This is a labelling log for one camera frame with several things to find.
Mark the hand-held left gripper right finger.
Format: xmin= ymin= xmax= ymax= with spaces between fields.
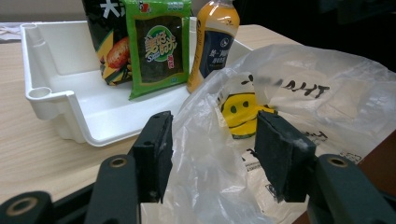
xmin=253 ymin=110 xmax=396 ymax=224

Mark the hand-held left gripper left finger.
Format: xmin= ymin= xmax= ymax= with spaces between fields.
xmin=83 ymin=110 xmax=175 ymax=224

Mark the clear plastic bag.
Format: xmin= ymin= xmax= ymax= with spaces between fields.
xmin=139 ymin=43 xmax=396 ymax=224

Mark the green seaweed packet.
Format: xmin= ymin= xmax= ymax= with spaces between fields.
xmin=120 ymin=0 xmax=193 ymax=101

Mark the black and yellow chips bag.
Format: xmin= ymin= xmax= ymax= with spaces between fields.
xmin=81 ymin=0 xmax=134 ymax=87

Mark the white plastic bin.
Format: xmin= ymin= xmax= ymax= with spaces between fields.
xmin=20 ymin=17 xmax=254 ymax=147

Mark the orange drink bottle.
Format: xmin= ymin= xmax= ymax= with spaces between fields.
xmin=186 ymin=0 xmax=242 ymax=94

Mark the red-brown box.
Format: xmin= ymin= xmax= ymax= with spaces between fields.
xmin=356 ymin=129 xmax=396 ymax=200

